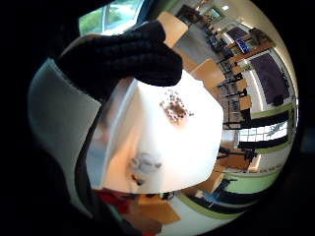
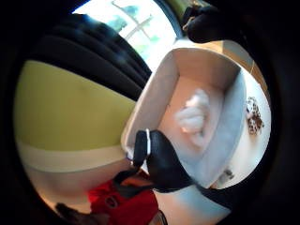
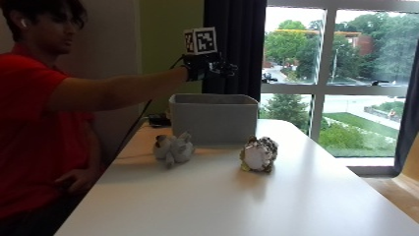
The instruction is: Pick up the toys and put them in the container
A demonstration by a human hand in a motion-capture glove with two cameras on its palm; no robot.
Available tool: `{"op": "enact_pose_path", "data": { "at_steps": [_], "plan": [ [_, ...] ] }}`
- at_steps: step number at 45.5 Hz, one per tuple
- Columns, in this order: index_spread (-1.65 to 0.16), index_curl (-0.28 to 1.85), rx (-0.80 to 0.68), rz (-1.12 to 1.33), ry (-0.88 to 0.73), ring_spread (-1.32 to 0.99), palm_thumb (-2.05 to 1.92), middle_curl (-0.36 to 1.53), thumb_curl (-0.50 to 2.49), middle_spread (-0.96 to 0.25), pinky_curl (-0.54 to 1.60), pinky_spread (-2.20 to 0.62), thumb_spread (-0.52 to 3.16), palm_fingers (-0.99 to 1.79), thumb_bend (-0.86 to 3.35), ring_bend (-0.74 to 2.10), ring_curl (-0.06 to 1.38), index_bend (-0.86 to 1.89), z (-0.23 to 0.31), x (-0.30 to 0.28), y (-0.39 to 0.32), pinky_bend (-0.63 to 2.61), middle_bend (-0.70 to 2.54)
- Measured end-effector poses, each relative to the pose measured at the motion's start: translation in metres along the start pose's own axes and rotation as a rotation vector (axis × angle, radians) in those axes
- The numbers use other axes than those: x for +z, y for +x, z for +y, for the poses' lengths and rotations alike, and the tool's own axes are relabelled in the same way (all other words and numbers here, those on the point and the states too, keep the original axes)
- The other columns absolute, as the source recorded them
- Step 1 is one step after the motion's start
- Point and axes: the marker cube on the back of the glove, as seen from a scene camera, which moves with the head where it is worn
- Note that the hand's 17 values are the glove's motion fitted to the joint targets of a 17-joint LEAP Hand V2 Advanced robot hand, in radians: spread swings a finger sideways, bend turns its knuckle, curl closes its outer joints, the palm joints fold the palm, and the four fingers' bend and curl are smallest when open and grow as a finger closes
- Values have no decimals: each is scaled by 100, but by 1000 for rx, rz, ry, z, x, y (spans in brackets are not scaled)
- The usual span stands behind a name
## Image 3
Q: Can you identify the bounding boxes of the small black device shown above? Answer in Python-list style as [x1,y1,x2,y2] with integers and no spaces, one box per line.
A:
[146,113,171,128]

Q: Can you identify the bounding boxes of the the person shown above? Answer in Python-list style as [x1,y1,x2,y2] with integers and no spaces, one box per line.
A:
[0,0,239,236]

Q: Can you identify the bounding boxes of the brown and white soft toy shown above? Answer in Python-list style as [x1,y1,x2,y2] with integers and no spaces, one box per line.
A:
[238,135,280,174]

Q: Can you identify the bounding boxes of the dark curtain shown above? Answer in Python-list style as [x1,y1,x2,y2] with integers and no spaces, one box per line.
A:
[202,0,268,102]

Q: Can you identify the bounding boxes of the black cable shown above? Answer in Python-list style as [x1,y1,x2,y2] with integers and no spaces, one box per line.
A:
[114,54,186,161]

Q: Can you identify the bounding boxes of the grey fabric storage bin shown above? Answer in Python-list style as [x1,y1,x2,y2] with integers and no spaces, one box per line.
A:
[167,92,260,146]

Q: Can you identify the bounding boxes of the white window frame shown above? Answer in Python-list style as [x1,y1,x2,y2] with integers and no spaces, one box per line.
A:
[258,0,419,176]

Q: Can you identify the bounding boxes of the white cube with black markers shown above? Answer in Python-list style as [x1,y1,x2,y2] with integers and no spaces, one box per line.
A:
[182,27,218,56]

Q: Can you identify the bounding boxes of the grey soft toy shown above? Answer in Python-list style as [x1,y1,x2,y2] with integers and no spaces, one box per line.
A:
[151,131,196,169]

